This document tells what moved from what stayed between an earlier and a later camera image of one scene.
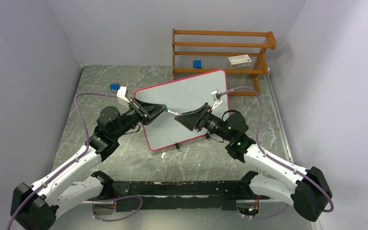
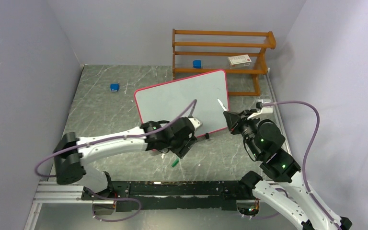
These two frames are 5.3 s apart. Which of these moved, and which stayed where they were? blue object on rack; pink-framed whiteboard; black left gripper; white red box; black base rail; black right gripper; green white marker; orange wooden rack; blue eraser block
Moved: green white marker; black right gripper; black left gripper
Stayed: white red box; pink-framed whiteboard; black base rail; blue eraser block; blue object on rack; orange wooden rack
